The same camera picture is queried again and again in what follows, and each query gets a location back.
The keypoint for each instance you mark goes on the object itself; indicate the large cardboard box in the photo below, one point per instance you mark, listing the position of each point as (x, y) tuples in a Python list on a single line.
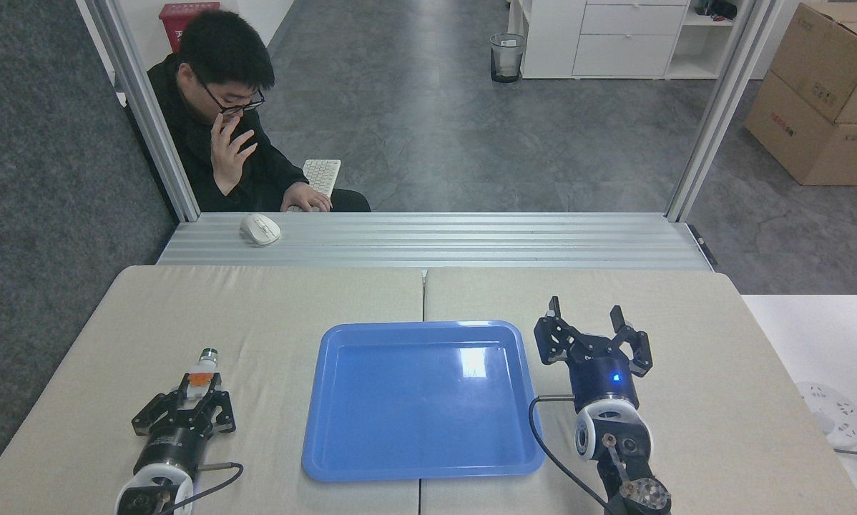
[(800, 139)]

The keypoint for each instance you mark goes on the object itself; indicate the blue plastic tray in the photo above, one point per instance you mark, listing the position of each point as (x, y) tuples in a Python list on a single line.
[(421, 415)]

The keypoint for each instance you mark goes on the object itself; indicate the red bin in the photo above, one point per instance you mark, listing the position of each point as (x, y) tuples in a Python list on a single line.
[(174, 18)]

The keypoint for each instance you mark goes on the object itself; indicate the white keyboard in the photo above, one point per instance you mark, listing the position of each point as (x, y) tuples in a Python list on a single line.
[(322, 175)]

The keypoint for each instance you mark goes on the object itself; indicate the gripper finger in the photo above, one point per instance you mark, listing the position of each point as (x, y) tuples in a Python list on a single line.
[(160, 411), (555, 340), (637, 350), (221, 415)]

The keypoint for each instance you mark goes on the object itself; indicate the white orange switch part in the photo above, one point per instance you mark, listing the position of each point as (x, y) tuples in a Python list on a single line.
[(203, 370)]

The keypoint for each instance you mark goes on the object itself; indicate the black mesh wastebasket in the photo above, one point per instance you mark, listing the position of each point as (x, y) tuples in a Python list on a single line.
[(507, 57)]

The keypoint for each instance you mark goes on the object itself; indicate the black item on shelf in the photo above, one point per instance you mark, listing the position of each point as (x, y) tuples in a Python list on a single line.
[(718, 8)]

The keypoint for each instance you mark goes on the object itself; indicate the person's left hand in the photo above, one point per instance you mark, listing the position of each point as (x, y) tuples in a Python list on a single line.
[(307, 199)]

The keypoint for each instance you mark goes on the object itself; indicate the silver aluminium post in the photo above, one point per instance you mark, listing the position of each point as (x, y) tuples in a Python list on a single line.
[(149, 114), (718, 107)]

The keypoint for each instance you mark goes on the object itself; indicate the white drawer cabinet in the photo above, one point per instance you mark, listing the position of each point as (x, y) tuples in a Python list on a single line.
[(614, 39)]

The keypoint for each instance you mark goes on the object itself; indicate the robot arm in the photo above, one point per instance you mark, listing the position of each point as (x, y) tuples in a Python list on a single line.
[(153, 493), (616, 434)]

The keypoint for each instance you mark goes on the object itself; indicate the black eyeglasses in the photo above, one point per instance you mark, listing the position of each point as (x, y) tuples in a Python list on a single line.
[(232, 109)]

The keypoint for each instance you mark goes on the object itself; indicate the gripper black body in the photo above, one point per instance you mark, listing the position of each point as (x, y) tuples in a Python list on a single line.
[(174, 447), (601, 379)]

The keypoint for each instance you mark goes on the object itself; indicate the white side table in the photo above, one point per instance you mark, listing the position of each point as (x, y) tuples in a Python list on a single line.
[(793, 343)]

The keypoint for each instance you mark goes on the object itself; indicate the grooved aluminium rail platform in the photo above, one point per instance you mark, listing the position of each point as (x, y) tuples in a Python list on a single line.
[(471, 243)]

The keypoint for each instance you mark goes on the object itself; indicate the person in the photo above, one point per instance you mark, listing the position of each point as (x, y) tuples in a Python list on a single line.
[(192, 143)]

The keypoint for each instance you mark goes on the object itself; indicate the round white power socket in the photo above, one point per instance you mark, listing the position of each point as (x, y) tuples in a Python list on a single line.
[(833, 415)]

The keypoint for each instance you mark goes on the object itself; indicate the person's right hand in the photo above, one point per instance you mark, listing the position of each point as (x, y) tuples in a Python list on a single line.
[(229, 154)]

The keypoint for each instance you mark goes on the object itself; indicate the white computer mouse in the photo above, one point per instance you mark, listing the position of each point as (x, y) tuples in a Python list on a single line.
[(260, 229)]

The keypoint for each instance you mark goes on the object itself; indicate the black corner bracket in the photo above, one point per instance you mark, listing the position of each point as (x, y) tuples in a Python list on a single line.
[(704, 247)]

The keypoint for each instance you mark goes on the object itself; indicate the small cardboard box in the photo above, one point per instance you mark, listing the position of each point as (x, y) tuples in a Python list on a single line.
[(829, 57)]

